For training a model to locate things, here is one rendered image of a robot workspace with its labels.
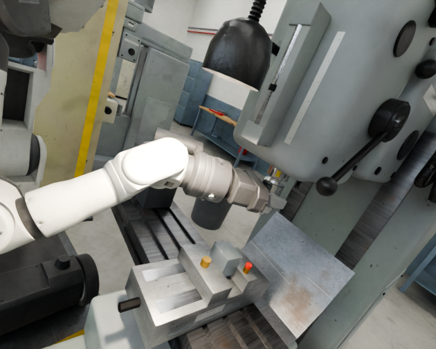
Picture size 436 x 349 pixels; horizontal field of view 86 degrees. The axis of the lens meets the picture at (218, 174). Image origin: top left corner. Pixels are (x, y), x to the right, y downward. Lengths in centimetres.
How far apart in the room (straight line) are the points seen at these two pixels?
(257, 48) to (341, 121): 18
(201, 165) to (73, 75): 168
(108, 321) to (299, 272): 57
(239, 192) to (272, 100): 17
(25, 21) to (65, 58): 160
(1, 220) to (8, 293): 71
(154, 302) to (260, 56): 47
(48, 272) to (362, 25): 110
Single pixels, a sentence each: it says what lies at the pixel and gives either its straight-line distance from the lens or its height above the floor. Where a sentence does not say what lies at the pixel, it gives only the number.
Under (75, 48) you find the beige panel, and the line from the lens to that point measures 200.
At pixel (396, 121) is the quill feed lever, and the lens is 48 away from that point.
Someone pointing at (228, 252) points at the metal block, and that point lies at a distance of 61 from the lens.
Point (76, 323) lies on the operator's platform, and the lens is 121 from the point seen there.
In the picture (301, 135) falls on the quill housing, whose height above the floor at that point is 138.
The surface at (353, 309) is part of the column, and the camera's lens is 90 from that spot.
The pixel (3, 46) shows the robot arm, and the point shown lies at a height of 135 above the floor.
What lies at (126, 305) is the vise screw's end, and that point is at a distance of 56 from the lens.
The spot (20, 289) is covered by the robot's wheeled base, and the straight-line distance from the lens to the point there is 107.
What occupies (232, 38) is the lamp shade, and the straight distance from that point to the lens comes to 26.
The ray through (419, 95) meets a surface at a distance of 56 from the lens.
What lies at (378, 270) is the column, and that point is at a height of 112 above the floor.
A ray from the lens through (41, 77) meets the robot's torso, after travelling 81.
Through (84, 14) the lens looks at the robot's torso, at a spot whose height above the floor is 143.
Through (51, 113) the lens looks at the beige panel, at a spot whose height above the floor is 83.
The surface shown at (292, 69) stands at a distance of 39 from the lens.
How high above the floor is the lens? 139
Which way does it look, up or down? 18 degrees down
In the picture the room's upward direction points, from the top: 22 degrees clockwise
